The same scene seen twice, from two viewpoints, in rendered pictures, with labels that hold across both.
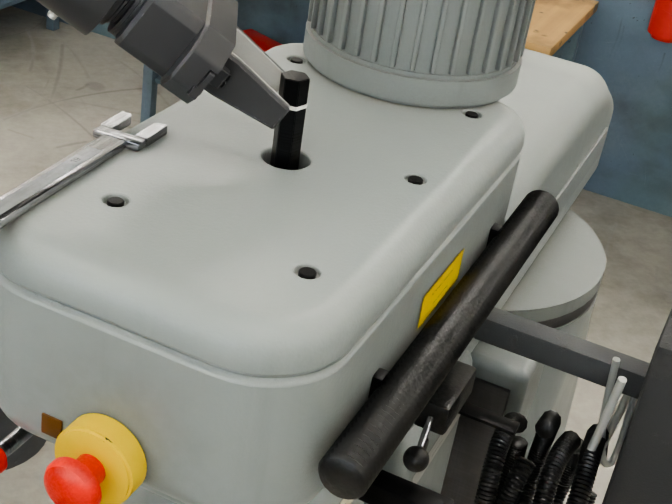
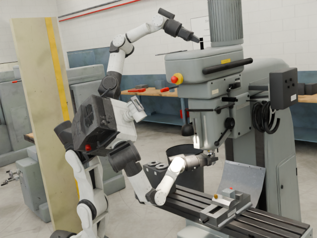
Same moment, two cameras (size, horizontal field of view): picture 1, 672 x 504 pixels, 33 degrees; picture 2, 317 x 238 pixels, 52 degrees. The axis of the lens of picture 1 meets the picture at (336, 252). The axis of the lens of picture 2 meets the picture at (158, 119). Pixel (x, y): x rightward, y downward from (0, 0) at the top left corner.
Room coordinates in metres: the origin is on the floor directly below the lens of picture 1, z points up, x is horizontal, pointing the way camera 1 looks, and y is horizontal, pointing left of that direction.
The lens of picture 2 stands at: (-1.05, -0.52, 1.96)
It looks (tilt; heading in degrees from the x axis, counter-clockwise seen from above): 13 degrees down; 26
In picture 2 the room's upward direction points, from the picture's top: 7 degrees counter-clockwise
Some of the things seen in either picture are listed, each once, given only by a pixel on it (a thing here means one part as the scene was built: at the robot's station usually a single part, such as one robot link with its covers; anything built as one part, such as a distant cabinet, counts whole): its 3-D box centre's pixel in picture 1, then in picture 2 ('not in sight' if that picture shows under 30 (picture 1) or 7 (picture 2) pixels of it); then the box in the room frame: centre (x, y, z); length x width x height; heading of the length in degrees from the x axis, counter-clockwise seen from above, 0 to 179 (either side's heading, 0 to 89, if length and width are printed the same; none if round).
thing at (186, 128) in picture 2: not in sight; (187, 129); (0.60, 0.12, 1.47); 0.07 x 0.07 x 0.06
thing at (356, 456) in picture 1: (457, 313); (229, 65); (0.76, -0.10, 1.79); 0.45 x 0.04 x 0.04; 159
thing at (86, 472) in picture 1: (78, 480); (174, 79); (0.54, 0.14, 1.76); 0.04 x 0.03 x 0.04; 69
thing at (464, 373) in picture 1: (430, 413); (231, 87); (0.79, -0.10, 1.66); 0.12 x 0.04 x 0.04; 159
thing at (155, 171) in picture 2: not in sight; (159, 177); (0.93, 0.50, 1.01); 0.22 x 0.12 x 0.20; 61
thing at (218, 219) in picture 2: not in sight; (226, 205); (0.71, -0.04, 0.97); 0.35 x 0.15 x 0.11; 157
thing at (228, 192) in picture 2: not in sight; (228, 195); (0.74, -0.05, 1.02); 0.06 x 0.05 x 0.06; 67
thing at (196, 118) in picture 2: not in sight; (197, 130); (0.67, 0.09, 1.45); 0.04 x 0.04 x 0.21; 69
